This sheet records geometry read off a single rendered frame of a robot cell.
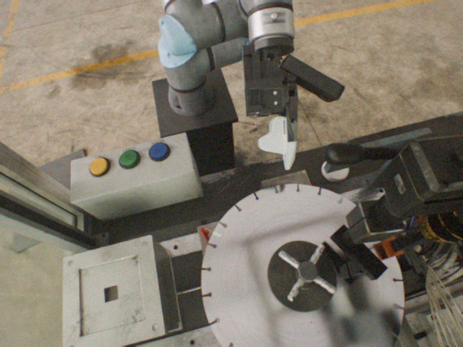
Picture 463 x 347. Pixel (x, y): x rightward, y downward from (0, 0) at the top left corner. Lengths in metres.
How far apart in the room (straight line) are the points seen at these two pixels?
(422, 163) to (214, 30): 0.43
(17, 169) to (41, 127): 1.67
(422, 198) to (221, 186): 0.57
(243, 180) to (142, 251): 0.33
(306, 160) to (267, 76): 0.38
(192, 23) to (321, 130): 1.39
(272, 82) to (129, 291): 0.44
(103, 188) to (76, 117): 1.56
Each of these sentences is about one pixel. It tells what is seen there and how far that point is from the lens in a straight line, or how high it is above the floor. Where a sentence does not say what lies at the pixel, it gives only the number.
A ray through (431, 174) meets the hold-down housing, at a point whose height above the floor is 1.25.
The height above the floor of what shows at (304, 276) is 1.00.
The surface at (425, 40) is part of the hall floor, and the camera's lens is 2.77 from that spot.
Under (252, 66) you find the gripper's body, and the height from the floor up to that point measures 1.11.
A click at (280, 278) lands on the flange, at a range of 0.47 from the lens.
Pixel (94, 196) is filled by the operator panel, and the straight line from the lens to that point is 0.66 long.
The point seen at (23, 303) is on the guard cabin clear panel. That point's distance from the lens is 0.60.
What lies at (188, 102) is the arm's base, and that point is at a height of 0.80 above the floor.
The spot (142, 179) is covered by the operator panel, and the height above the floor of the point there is 0.90.
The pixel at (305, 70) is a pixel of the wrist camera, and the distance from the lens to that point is 0.48.
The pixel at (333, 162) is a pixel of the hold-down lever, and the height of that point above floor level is 1.21.
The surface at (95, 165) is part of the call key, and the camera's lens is 0.68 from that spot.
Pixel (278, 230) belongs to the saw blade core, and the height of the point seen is 0.95.
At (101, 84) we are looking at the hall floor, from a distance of 2.31.
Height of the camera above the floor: 1.42
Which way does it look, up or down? 63 degrees down
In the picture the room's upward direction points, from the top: 6 degrees counter-clockwise
